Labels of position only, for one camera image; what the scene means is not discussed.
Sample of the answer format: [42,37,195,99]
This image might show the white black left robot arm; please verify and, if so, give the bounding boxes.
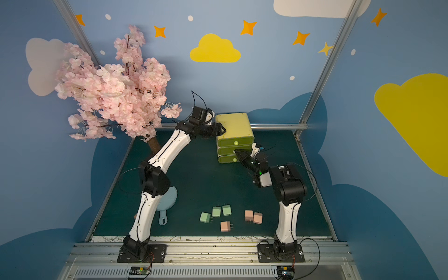
[122,119,226,260]

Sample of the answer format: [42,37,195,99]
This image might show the pink plug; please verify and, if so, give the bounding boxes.
[253,212,263,225]
[220,221,233,232]
[245,210,254,222]

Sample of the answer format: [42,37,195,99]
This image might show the yellow green drawer cabinet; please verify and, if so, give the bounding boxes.
[215,113,254,164]

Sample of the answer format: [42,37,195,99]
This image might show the right controller board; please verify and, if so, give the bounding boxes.
[276,266,295,280]

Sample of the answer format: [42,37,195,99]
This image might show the pink plug left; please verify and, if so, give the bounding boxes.
[245,210,254,222]

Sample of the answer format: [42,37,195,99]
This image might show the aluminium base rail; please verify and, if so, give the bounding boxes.
[59,236,361,280]

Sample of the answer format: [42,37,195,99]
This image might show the left controller board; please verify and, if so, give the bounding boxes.
[127,266,152,280]

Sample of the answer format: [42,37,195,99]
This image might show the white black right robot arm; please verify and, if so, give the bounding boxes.
[234,147,308,257]

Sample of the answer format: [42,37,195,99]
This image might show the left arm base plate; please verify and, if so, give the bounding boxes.
[117,244,168,263]

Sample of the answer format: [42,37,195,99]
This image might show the controller board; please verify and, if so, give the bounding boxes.
[276,266,295,280]
[127,266,152,280]

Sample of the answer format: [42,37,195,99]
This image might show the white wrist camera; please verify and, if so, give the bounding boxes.
[250,142,264,158]
[191,106,215,124]

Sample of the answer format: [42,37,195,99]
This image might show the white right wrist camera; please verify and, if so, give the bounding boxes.
[250,142,264,158]

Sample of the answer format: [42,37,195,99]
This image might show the pink plug right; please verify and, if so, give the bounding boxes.
[253,212,263,225]

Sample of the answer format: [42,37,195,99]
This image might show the green plug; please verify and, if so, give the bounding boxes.
[212,206,222,218]
[199,212,212,224]
[222,205,232,217]

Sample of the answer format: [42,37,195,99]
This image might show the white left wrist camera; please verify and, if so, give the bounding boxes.
[191,106,215,124]

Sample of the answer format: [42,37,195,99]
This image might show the pink cherry blossom tree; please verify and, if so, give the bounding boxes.
[55,25,182,154]

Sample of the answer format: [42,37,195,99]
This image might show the pink plug bottom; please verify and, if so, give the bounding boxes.
[220,221,233,232]

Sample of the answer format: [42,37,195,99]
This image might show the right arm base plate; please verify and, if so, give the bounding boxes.
[257,243,305,263]

